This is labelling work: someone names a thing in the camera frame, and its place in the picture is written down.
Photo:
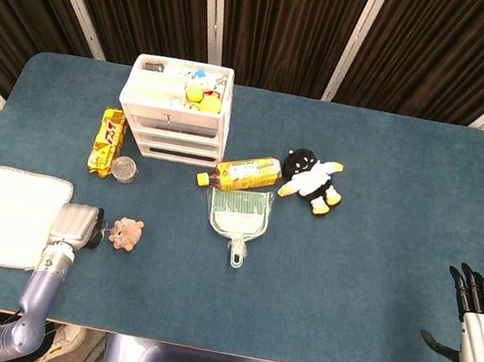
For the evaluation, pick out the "yellow snack package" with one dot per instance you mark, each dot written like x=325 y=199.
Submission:
x=106 y=142

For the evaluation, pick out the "white sneaker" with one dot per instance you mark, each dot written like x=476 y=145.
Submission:
x=69 y=340

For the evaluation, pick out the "yellow toy figure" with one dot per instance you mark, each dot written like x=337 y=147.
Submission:
x=211 y=104

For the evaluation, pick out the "white plastic drawer organizer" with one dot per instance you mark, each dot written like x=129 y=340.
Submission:
x=171 y=132

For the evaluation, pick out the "round yellow toy ball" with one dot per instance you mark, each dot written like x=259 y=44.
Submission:
x=194 y=93

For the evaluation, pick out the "yellow label tea bottle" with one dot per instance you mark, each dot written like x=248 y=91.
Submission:
x=248 y=172

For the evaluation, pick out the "black white penguin plush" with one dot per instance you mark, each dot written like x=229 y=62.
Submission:
x=311 y=181

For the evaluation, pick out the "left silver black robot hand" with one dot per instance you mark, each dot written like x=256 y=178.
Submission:
x=74 y=225

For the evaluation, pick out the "pale green wrapped dustpan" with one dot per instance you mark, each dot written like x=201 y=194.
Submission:
x=239 y=213

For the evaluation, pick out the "dark brown pleated curtain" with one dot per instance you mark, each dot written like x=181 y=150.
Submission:
x=287 y=21

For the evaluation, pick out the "white cloth with stitched edge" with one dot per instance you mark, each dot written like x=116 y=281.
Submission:
x=14 y=208

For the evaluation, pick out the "blue felt table cover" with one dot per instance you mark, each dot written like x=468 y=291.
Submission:
x=322 y=287

